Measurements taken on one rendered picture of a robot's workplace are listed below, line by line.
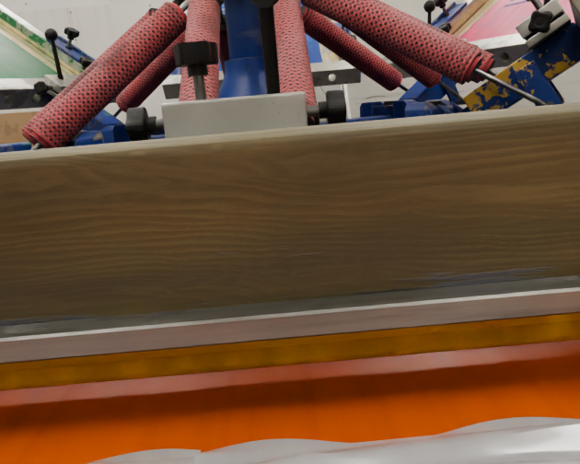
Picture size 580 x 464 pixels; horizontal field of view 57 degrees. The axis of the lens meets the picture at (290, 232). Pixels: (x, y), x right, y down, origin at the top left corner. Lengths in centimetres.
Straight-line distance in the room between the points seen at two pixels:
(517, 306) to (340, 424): 8
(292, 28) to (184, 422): 64
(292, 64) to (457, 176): 52
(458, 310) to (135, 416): 13
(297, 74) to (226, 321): 52
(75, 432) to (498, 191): 18
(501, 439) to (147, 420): 13
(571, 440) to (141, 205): 16
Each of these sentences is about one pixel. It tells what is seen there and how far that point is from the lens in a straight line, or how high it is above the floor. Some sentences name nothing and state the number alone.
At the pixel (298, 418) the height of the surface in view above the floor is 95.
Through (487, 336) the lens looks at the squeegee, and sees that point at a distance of 24.
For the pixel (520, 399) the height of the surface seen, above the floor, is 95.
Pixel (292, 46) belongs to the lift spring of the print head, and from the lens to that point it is 74.
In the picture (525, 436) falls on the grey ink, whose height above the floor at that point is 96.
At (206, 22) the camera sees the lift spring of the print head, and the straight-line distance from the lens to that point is 82.
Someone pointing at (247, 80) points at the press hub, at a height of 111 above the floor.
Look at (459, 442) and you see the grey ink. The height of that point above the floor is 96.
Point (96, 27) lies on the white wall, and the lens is 457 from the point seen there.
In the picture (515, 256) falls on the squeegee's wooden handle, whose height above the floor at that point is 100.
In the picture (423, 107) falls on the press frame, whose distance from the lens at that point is 84.
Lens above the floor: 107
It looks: 14 degrees down
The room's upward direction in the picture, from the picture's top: 5 degrees counter-clockwise
